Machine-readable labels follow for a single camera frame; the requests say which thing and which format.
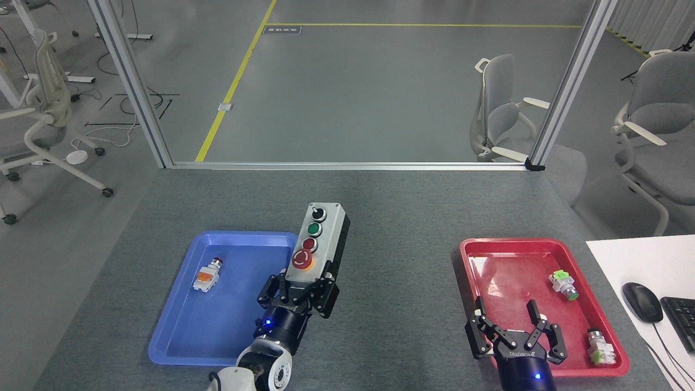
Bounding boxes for grey office chair white armrests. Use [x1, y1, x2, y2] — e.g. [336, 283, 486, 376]
[611, 50, 695, 237]
[470, 53, 552, 163]

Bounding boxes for silver aluminium frame post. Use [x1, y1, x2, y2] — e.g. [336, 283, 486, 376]
[87, 0, 174, 169]
[525, 0, 620, 172]

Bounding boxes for white mesh office chair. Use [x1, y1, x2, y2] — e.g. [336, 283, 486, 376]
[0, 30, 115, 226]

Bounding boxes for red push button orange base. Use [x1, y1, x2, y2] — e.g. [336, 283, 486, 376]
[193, 257, 224, 294]

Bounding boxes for blue plastic tray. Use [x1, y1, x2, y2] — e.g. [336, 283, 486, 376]
[148, 231, 301, 368]

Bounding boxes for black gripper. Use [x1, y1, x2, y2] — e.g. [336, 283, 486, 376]
[254, 272, 340, 352]
[465, 296, 568, 391]

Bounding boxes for black mouse cable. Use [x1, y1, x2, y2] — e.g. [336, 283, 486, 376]
[649, 320, 695, 391]

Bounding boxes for black computer mouse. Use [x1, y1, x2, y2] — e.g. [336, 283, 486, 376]
[622, 282, 664, 324]

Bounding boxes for silver aluminium frame rail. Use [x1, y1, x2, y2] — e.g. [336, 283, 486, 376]
[168, 161, 530, 171]

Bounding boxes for white floor cable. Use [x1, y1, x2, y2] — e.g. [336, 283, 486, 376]
[71, 122, 143, 152]

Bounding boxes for grey control box with buttons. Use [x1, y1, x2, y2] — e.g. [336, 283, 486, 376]
[283, 203, 351, 288]

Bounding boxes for black keyboard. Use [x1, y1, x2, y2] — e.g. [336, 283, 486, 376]
[660, 296, 695, 355]

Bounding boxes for silver push button green base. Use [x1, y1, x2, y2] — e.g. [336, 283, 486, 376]
[586, 327, 617, 365]

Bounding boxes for black floor cable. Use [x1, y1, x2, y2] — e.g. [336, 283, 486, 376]
[84, 52, 181, 127]

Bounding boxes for red plastic tray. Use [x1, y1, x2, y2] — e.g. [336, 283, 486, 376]
[459, 237, 630, 378]

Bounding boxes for green push button switch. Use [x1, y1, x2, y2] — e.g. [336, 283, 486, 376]
[548, 270, 580, 301]

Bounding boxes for white desk top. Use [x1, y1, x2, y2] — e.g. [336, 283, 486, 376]
[585, 235, 695, 391]

